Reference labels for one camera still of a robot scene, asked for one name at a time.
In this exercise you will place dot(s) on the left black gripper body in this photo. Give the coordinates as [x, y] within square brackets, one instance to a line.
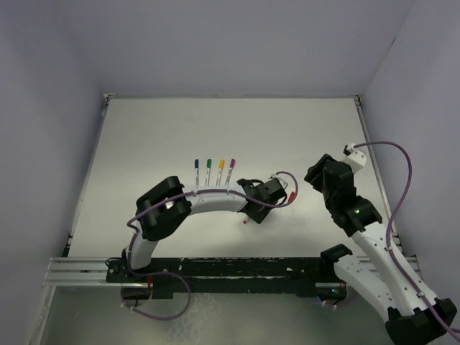
[259, 215]

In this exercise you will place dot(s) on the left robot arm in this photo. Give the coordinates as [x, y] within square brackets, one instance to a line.
[164, 208]

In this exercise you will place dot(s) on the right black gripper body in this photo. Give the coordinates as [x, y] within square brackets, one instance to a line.
[315, 177]

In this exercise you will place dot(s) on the purple pen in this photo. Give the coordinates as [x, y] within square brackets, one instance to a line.
[228, 176]

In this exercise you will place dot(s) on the yellow pen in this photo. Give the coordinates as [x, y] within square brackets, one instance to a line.
[219, 176]

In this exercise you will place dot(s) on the aluminium rail frame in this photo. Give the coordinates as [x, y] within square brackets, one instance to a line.
[76, 272]

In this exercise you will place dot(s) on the green pen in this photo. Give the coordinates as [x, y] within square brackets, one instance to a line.
[208, 176]

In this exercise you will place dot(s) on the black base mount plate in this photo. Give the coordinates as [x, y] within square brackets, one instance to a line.
[305, 277]

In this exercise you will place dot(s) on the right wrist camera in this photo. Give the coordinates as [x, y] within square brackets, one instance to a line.
[354, 158]

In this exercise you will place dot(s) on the blue pen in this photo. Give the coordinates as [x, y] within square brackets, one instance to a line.
[197, 177]

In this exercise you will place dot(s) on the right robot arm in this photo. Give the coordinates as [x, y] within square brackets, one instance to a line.
[411, 311]

